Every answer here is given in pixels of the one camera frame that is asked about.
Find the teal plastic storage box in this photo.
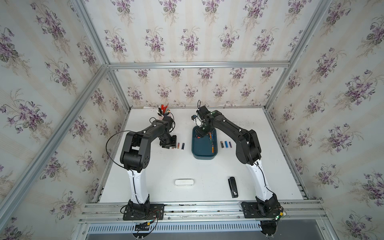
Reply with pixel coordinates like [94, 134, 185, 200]
[191, 126, 218, 160]

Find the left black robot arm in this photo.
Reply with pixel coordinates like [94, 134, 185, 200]
[120, 117, 177, 208]

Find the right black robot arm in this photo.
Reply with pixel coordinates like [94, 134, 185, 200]
[197, 106, 279, 215]

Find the white eraser box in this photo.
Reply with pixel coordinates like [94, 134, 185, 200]
[175, 179, 195, 187]

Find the black stapler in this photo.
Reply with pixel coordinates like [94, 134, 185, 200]
[228, 177, 239, 198]

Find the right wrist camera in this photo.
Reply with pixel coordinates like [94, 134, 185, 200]
[196, 106, 211, 119]

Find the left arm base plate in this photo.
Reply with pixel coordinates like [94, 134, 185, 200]
[121, 204, 165, 221]

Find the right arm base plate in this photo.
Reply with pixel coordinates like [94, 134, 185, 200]
[241, 202, 284, 220]

